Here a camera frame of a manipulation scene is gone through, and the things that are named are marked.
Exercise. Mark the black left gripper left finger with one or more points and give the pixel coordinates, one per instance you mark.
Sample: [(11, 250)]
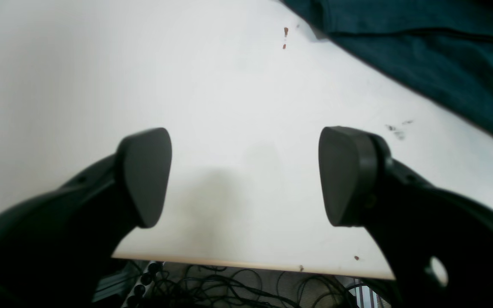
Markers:
[(54, 247)]

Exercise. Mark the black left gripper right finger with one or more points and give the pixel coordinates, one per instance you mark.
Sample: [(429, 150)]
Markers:
[(439, 244)]

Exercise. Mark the dark teal T-shirt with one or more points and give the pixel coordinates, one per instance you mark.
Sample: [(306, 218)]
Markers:
[(441, 49)]

